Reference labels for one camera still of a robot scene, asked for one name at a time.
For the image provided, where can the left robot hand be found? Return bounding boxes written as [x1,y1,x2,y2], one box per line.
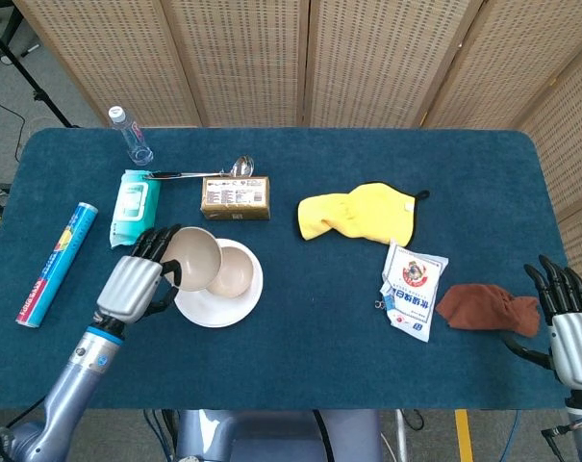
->
[95,223,183,333]

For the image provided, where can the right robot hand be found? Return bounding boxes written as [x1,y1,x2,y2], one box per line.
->
[503,254,582,389]

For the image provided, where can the beige plastic bowl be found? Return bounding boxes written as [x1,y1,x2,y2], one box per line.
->
[161,226,223,293]
[207,245,255,298]

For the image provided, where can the blue cling film roll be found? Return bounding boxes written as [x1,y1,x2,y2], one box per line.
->
[14,201,99,329]

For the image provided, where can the green wet wipes pack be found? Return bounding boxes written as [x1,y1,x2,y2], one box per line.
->
[109,167,162,249]

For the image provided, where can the brown cloth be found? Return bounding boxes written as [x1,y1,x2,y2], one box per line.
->
[435,283,542,338]

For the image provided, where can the white round plate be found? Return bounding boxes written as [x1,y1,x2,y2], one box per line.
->
[173,238,265,329]

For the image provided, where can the gold tissue pack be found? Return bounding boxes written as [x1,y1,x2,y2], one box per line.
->
[200,175,272,221]

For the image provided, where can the clear plastic water bottle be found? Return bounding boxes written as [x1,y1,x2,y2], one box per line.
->
[108,105,155,167]

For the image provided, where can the white sugar bag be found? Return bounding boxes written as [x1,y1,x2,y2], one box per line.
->
[379,239,449,344]

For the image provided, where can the grey robot torso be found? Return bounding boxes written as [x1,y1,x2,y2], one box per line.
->
[174,408,384,462]

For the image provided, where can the yellow microfibre cloth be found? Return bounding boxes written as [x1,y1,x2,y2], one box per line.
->
[297,181,431,246]

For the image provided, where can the black tripod stand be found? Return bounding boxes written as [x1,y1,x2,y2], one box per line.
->
[0,9,83,129]

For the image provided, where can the wicker folding screen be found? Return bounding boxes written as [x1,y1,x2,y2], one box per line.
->
[13,0,582,309]

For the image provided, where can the black handled metal ladle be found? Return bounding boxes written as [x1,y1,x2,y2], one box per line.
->
[143,154,256,181]

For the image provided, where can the blue cable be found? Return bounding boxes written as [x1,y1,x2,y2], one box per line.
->
[503,408,521,462]

